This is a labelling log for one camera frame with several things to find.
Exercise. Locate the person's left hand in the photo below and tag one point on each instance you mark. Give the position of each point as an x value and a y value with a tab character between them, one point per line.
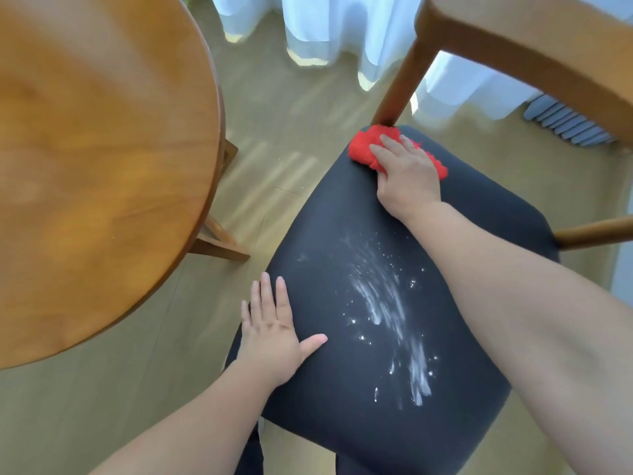
269	346

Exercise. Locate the person's right hand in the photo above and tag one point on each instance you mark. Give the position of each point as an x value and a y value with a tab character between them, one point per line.
408	180

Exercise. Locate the person's left thumb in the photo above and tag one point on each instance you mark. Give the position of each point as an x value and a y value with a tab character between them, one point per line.
314	343

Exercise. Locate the person's left middle finger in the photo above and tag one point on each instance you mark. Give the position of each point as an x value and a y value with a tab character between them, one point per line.
268	296

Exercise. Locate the person's left little finger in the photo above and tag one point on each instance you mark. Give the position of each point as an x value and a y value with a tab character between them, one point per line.
246	316

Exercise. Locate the person's right fingers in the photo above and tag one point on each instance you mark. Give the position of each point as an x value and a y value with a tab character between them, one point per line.
390	149

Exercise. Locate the red cleaning cloth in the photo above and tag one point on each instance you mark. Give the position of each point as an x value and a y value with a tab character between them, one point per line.
363	148

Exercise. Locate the person's left forearm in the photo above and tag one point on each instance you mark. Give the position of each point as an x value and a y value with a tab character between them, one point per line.
198	425

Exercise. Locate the person's right forearm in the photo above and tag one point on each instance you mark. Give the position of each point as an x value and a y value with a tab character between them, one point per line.
514	311

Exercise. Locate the wooden chair with dark seat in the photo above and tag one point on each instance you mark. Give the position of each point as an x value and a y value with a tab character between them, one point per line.
346	272

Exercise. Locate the white powder spill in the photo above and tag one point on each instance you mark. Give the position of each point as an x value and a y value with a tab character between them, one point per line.
385	301

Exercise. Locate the white sheer curtain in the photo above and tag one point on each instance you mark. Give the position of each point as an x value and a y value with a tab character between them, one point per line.
346	29

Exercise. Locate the person's black trousers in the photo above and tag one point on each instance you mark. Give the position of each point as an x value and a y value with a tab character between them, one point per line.
250	455

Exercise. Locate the grey ribbed radiator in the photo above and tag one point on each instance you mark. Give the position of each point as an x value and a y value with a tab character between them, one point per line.
568	121

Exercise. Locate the round wooden table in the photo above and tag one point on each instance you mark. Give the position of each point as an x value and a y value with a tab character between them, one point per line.
94	163

